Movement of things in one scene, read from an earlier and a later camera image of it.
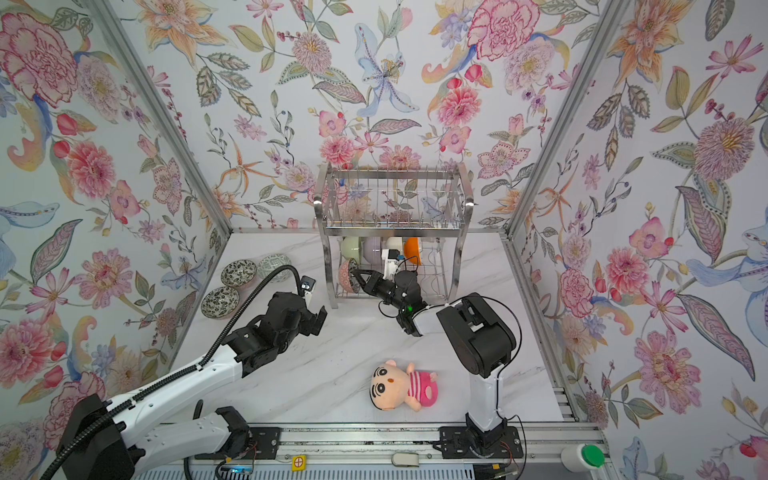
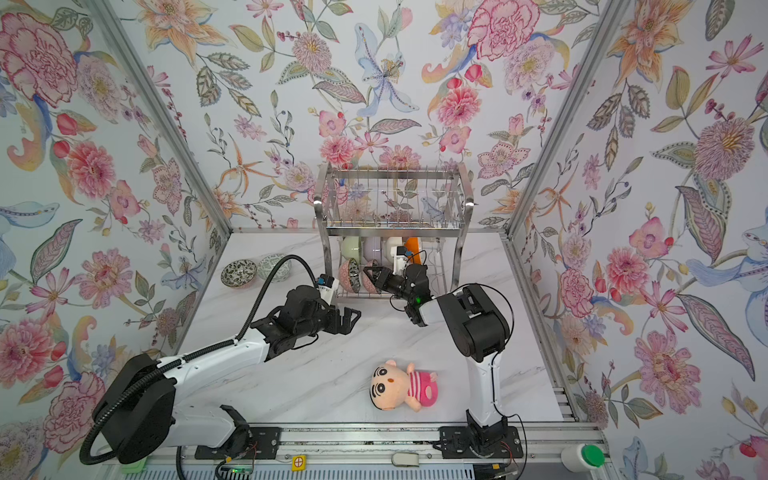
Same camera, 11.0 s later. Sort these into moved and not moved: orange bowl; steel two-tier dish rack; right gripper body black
Moved: right gripper body black
Not moved: orange bowl; steel two-tier dish rack
